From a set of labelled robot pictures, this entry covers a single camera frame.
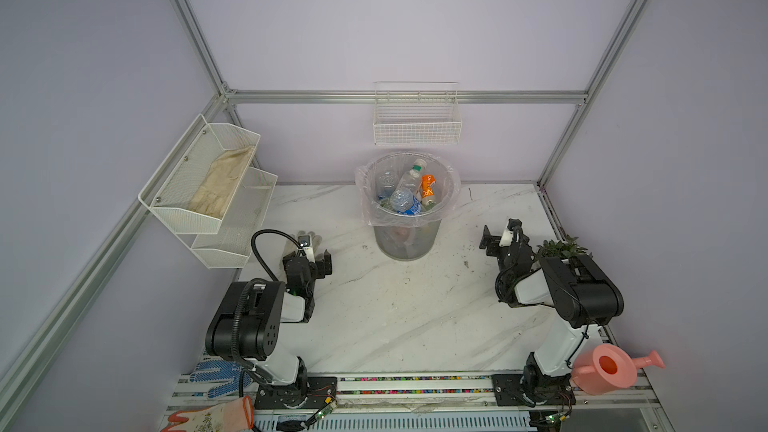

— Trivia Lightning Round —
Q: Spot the red cap purple label bottle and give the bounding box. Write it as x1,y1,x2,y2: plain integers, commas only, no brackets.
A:
392,227,418,256

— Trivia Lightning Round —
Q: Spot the orange label bottle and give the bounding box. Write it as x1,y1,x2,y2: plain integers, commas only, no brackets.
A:
420,175,437,210

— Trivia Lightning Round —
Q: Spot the blue label bottle top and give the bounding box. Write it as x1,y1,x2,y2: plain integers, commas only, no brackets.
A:
389,189,422,216

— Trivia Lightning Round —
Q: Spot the blue label bottle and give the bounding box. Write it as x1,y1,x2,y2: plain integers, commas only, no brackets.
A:
389,189,422,216
376,168,399,200

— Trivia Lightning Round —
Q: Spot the clear bottle green cap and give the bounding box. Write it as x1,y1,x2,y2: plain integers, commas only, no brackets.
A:
396,158,427,195

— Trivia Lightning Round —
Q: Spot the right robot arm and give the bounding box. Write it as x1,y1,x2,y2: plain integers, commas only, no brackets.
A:
479,219,624,406

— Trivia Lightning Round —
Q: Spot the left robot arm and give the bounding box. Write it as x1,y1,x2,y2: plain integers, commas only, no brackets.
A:
190,229,332,407

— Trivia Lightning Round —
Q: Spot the grey bin with plastic liner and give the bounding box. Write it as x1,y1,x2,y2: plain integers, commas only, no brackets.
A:
354,151,461,261

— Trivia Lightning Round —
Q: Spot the potted green plant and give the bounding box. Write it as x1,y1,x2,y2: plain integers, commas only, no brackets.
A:
535,236,592,259

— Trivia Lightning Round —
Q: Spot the blue dotted glove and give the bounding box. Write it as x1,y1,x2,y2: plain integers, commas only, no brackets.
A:
189,359,253,399

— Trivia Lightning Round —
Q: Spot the white mesh two-tier shelf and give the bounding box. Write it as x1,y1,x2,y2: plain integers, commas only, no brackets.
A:
138,115,278,269

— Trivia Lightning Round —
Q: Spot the pink watering can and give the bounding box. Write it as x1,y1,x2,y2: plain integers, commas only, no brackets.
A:
571,344,666,395

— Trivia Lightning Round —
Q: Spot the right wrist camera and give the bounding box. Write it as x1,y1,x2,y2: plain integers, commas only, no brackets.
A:
499,229,519,247

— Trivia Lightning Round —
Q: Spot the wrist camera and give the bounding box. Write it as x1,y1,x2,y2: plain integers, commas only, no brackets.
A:
297,233,315,263
499,229,519,247

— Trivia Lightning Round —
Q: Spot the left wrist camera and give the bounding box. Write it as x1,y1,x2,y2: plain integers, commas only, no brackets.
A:
297,233,315,263

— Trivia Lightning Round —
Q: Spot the white wire wall basket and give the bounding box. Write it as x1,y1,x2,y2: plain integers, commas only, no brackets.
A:
373,81,463,146

